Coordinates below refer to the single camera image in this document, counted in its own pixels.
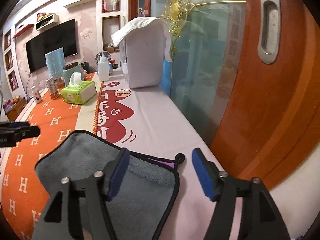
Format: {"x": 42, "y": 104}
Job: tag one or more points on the orange wooden sliding door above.
{"x": 264, "y": 121}

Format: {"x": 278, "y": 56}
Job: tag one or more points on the white cartoon-print tablecloth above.
{"x": 155, "y": 126}

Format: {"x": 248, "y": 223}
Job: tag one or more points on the gold hanging ornament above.
{"x": 176, "y": 13}

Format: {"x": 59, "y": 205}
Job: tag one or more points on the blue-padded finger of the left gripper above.
{"x": 4, "y": 125}

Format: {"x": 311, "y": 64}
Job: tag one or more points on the white plastic squeeze bottle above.
{"x": 103, "y": 69}

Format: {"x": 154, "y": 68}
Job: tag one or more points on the silver door handle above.
{"x": 270, "y": 26}

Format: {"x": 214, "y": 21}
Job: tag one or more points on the orange H-pattern blanket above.
{"x": 22, "y": 195}

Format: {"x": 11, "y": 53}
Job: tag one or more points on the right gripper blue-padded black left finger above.
{"x": 61, "y": 217}

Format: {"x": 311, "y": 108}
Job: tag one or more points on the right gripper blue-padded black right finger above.
{"x": 260, "y": 217}

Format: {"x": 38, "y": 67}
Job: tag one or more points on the black wall television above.
{"x": 60, "y": 36}

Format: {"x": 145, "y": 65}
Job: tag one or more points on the wooden TV cabinet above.
{"x": 16, "y": 109}

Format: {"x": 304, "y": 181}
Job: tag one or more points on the blue water dispenser bottle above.
{"x": 55, "y": 61}

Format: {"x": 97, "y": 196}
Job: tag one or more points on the purple and grey towel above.
{"x": 146, "y": 195}

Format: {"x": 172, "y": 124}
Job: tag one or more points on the green tissue pack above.
{"x": 79, "y": 93}

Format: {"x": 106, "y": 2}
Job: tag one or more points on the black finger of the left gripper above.
{"x": 20, "y": 133}

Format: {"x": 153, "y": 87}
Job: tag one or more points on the white wall shelf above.
{"x": 46, "y": 21}

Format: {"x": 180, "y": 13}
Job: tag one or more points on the white appliance with cloth cover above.
{"x": 144, "y": 45}

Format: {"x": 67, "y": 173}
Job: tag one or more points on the glass jar with brown liquid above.
{"x": 52, "y": 88}

